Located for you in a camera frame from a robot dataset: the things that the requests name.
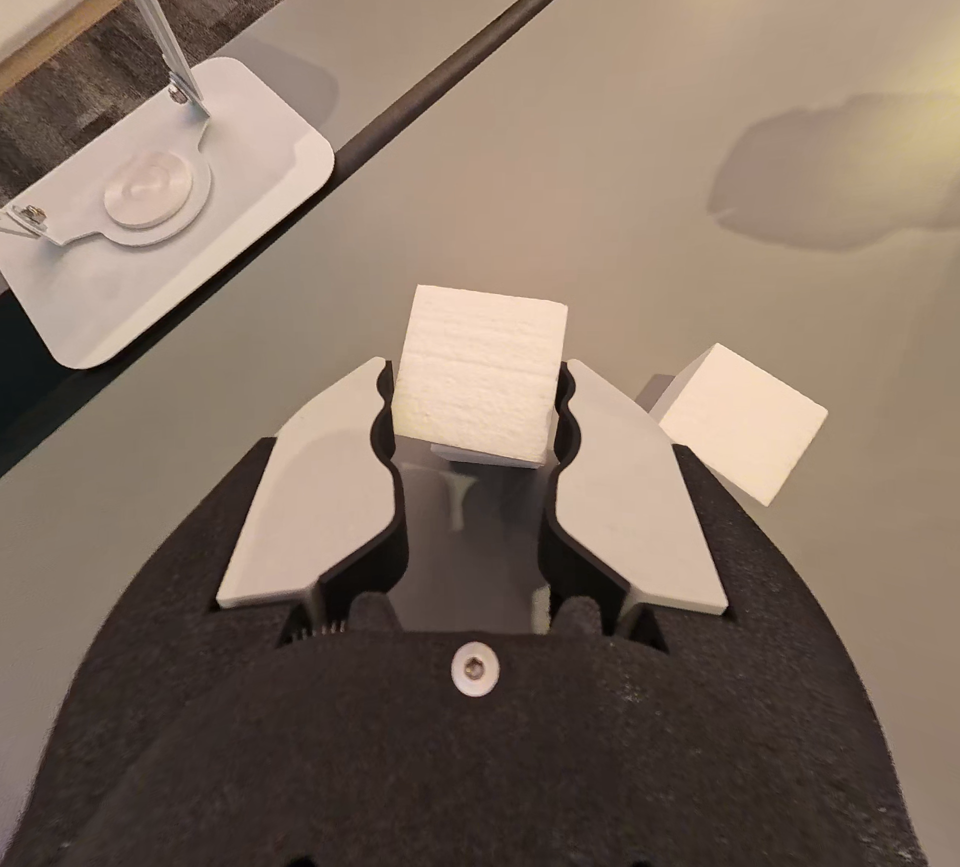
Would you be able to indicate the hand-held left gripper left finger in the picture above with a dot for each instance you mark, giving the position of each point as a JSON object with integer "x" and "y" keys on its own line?
{"x": 315, "y": 499}

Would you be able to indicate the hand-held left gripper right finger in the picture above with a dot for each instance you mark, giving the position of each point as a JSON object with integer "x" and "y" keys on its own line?
{"x": 637, "y": 514}

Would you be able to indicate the white document stand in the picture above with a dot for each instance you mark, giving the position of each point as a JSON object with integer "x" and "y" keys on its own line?
{"x": 247, "y": 154}

